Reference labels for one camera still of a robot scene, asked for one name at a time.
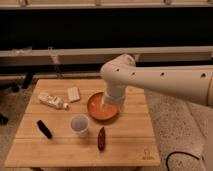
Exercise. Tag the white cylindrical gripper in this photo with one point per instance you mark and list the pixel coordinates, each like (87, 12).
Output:
(116, 96)

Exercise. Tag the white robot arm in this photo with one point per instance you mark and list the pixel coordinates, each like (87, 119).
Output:
(191, 83)

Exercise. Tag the orange bowl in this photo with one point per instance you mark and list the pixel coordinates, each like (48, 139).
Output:
(94, 104)

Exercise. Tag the white rectangular sponge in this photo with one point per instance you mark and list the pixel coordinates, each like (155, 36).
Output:
(73, 94)

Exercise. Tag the wooden table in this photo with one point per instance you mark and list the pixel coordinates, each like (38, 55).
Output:
(129, 141)

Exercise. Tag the white plastic bottle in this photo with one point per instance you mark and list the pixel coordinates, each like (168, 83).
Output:
(52, 101)

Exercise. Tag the black rectangular object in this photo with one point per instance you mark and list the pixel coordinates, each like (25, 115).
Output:
(44, 129)

